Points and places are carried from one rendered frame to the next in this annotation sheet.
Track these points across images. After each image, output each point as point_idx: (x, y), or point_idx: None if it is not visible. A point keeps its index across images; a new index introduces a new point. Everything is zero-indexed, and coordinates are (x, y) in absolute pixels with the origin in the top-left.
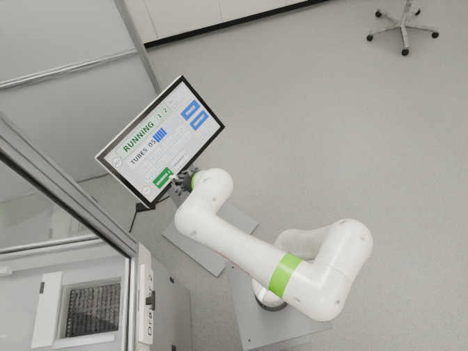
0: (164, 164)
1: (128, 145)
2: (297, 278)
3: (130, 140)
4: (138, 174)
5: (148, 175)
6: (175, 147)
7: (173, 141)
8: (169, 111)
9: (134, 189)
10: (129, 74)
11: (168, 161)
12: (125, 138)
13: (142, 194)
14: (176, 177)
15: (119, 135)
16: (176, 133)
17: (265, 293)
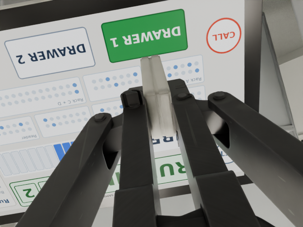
0: (116, 74)
1: (174, 170)
2: None
3: (160, 177)
4: (207, 97)
5: (182, 76)
6: (48, 97)
7: (43, 118)
8: (17, 185)
9: (251, 65)
10: None
11: (94, 72)
12: (169, 186)
13: (244, 33)
14: (163, 131)
15: (175, 195)
16: (22, 131)
17: None
